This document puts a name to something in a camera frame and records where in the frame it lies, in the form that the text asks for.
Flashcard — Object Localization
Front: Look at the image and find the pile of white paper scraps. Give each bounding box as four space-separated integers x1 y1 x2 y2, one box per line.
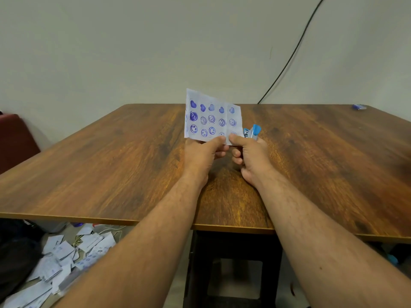
0 223 117 308

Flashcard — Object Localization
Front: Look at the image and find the dark red chair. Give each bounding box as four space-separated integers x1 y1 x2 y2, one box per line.
0 112 41 174

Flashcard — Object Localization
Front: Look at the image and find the black bag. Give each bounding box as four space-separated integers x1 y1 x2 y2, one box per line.
0 219 45 300

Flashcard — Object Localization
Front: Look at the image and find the white paper with blue stamps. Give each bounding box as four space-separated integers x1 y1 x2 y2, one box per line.
184 88 243 145

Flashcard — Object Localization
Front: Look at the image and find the black cable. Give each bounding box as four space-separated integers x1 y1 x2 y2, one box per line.
257 0 327 104

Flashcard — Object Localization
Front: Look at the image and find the person's right forearm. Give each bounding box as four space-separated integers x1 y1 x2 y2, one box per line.
255 170 411 308

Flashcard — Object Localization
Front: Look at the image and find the blue mini stapler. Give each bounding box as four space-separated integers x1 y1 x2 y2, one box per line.
243 124 262 141

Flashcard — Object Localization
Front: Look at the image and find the person's left forearm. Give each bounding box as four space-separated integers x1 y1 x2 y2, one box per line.
51 171 209 308

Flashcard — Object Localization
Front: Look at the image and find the person's left hand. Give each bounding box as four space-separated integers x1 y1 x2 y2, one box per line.
183 136 230 186

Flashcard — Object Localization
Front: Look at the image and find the person's right hand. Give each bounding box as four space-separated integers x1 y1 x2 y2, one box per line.
228 134 276 185

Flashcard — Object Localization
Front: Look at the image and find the black table frame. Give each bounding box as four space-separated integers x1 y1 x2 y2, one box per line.
184 230 284 308

